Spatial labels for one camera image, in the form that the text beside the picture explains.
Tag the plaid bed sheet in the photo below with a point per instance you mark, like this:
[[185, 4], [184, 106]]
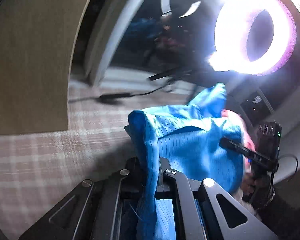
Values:
[[38, 170]]

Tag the tan wooden cabinet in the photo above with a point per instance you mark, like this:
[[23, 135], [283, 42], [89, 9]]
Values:
[[37, 41]]

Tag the person right hand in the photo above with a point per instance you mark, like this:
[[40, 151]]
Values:
[[248, 183]]

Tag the white ring light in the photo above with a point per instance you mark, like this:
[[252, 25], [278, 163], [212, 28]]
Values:
[[255, 37]]

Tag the blue striped work jacket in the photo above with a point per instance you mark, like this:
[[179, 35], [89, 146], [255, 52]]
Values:
[[188, 136]]

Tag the pink folded garment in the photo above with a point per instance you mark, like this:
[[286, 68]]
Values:
[[247, 141]]

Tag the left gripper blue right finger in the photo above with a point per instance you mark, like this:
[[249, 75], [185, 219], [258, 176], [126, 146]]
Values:
[[183, 192]]

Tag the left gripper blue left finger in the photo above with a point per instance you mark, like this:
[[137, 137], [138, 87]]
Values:
[[119, 199]]

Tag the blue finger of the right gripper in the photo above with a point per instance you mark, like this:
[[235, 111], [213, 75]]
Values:
[[242, 150]]

